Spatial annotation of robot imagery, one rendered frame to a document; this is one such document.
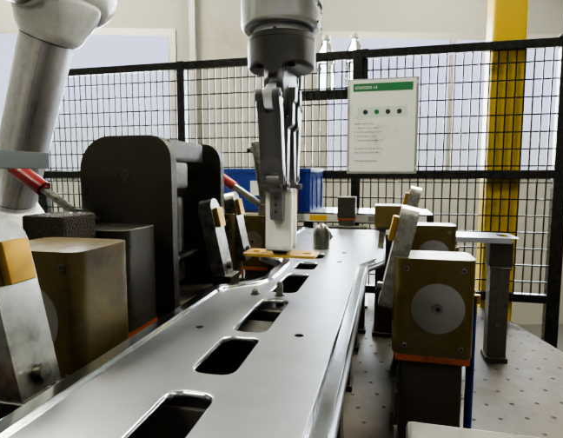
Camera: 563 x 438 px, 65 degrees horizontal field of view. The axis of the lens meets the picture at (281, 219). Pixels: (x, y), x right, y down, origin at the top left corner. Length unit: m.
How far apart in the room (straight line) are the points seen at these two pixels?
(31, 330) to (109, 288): 0.08
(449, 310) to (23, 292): 0.42
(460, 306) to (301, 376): 0.27
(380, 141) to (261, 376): 1.24
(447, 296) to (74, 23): 0.82
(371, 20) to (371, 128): 2.00
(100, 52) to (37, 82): 2.44
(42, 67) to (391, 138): 1.01
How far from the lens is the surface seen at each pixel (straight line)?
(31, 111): 1.04
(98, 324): 0.41
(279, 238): 0.49
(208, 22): 3.37
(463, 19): 3.66
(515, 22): 1.65
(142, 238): 0.53
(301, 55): 0.49
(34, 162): 0.57
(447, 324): 0.55
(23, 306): 0.36
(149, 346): 0.39
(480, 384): 1.08
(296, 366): 0.34
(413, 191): 0.88
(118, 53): 3.41
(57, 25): 0.99
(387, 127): 1.51
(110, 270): 0.42
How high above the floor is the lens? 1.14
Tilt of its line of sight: 6 degrees down
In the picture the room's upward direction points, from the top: straight up
